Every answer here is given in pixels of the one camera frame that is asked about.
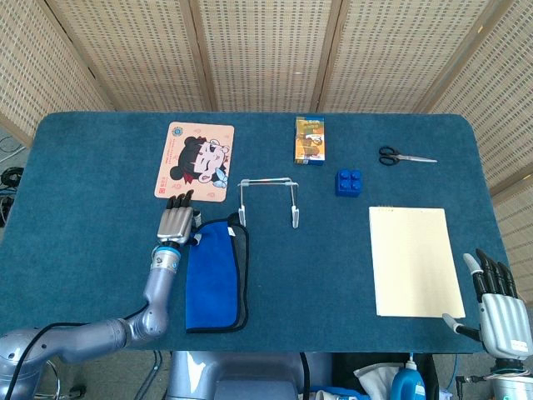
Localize black cable bundle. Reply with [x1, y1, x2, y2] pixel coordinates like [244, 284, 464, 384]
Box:
[0, 166, 25, 226]

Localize silver-blue robot torso base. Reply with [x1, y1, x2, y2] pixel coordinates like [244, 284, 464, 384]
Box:
[166, 350, 334, 400]

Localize blue building block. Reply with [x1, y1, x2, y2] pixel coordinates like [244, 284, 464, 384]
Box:
[334, 167, 364, 198]

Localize blue bottle white cap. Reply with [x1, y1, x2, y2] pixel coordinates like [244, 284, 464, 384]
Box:
[391, 360, 426, 400]

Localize black plug cable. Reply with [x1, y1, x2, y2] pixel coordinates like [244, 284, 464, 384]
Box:
[455, 373, 497, 385]

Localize pink cartoon girl mouse pad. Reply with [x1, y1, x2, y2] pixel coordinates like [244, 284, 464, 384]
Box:
[153, 121, 236, 204]

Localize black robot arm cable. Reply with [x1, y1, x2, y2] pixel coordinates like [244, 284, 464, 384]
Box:
[7, 306, 150, 400]

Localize white crumpled cloth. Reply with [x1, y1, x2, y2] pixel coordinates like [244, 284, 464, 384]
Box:
[353, 362, 403, 395]

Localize grey and blue cloth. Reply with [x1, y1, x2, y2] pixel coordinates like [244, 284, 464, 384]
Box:
[184, 212, 251, 334]

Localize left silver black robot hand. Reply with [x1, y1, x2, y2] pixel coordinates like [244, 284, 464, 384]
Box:
[156, 189, 204, 247]

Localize thin blue cable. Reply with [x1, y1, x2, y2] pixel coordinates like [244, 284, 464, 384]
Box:
[141, 349, 164, 400]

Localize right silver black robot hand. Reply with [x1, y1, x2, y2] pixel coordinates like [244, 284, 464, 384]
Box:
[441, 248, 530, 362]

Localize blue felt table cover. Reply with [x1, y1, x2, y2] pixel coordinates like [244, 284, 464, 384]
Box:
[0, 111, 521, 355]

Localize chrome stool frame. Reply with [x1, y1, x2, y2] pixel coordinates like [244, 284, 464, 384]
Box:
[39, 360, 87, 400]

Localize woven bamboo folding screen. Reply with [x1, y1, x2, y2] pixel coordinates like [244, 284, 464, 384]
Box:
[0, 0, 533, 301]

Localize yellow orange card box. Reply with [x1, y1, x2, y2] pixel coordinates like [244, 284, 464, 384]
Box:
[293, 115, 327, 167]

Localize blue plastic item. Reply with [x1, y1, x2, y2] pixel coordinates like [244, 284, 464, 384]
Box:
[310, 387, 363, 400]

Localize black hanging cable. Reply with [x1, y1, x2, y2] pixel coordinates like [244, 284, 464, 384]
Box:
[299, 352, 312, 400]

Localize white wire book stand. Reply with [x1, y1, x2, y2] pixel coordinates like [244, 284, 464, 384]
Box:
[237, 177, 301, 229]

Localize black handled scissors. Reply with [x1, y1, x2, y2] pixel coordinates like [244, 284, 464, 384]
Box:
[377, 145, 439, 167]

